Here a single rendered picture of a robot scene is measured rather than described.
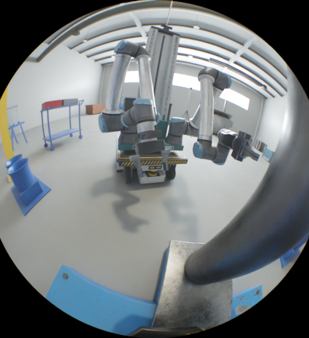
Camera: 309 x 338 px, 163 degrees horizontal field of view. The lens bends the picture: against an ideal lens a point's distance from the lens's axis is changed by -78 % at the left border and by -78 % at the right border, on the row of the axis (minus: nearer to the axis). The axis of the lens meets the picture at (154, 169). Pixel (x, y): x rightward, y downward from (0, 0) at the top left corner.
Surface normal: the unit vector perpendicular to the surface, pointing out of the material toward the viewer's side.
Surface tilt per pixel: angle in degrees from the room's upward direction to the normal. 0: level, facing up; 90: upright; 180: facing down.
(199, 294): 0
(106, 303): 0
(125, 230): 0
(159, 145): 66
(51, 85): 90
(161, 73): 90
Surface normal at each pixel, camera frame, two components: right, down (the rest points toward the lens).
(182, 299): 0.14, -0.85
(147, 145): 0.44, 0.14
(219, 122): -0.29, 0.46
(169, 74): 0.31, 0.53
